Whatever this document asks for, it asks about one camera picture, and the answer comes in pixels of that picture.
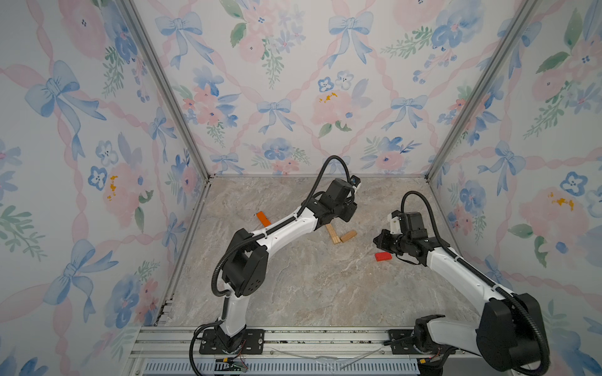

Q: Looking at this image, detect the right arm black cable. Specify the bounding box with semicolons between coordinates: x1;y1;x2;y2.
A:
400;190;551;376

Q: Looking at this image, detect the aluminium corner post left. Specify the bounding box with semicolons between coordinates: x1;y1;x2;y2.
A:
116;0;210;183

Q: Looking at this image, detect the red rectangular block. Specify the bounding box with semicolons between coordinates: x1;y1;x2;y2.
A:
375;252;393;262

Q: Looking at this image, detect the aluminium corner post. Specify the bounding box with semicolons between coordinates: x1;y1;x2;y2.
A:
116;0;210;183
425;0;539;183

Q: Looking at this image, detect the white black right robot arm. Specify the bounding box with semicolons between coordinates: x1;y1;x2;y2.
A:
373;211;551;375

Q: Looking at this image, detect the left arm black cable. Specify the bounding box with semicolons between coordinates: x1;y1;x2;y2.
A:
187;155;353;376

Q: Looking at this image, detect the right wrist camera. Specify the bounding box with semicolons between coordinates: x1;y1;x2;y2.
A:
387;210;402;234

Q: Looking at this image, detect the small orange block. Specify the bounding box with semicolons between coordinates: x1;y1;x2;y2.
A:
256;211;271;227

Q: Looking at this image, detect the aluminium corner post right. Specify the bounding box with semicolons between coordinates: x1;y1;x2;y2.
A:
425;0;539;183

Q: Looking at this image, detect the long natural wood block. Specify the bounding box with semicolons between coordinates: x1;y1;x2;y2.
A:
325;223;340;240

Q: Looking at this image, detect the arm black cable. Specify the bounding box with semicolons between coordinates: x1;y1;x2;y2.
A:
187;155;353;376
400;190;551;376

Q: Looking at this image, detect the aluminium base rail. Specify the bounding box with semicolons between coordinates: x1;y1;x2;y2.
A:
122;327;497;375

